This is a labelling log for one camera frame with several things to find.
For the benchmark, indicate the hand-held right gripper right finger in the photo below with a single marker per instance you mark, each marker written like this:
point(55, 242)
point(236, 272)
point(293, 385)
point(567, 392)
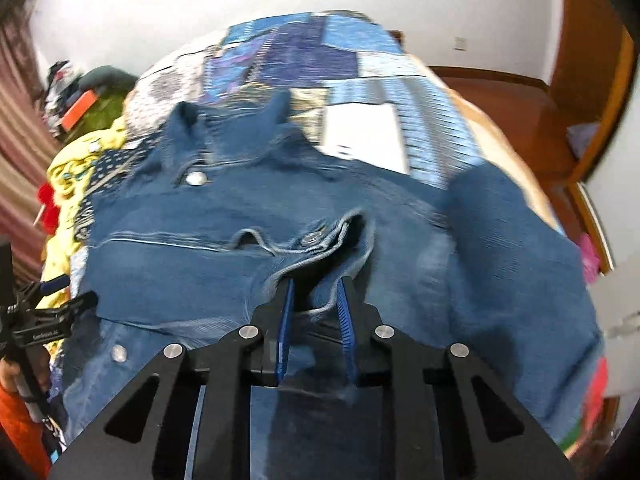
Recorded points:
point(346, 326)

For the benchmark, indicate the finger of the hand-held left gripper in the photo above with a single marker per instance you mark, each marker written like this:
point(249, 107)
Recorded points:
point(54, 286)
point(75, 304)

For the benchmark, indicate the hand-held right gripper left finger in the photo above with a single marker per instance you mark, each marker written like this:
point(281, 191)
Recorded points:
point(283, 321)

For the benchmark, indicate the blue denim jacket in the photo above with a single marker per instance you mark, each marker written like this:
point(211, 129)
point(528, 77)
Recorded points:
point(200, 220)

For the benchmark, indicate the pile of mixed clothes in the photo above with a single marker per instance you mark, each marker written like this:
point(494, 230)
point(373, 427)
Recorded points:
point(60, 85)

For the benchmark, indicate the red plush toy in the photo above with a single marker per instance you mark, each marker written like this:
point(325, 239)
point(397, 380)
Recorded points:
point(49, 205)

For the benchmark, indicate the yellow printed blanket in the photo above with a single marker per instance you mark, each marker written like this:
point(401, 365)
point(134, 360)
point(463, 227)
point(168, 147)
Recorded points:
point(75, 160)

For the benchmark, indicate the striped brown curtain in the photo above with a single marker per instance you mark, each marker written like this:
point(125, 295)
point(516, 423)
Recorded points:
point(20, 135)

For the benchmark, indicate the orange box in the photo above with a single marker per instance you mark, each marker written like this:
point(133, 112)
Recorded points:
point(77, 110)

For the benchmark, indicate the green patterned cloth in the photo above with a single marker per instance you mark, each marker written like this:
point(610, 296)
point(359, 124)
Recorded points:
point(107, 110)

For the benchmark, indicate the dark grey padded cloth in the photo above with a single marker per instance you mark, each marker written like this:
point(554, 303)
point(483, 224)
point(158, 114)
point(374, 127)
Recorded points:
point(107, 77)

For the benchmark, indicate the pink item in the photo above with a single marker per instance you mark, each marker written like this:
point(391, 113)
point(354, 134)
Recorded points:
point(589, 257)

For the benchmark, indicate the patchwork printed bedspread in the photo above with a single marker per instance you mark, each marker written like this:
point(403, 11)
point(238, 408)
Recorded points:
point(350, 55)

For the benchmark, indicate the purple cloth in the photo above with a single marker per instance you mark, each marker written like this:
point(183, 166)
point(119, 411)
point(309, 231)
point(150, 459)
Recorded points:
point(582, 139)

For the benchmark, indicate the wooden wardrobe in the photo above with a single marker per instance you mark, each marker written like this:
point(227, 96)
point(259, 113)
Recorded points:
point(590, 35)

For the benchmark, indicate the white wall socket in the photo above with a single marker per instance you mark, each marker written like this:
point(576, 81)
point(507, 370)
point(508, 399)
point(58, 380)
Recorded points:
point(460, 43)

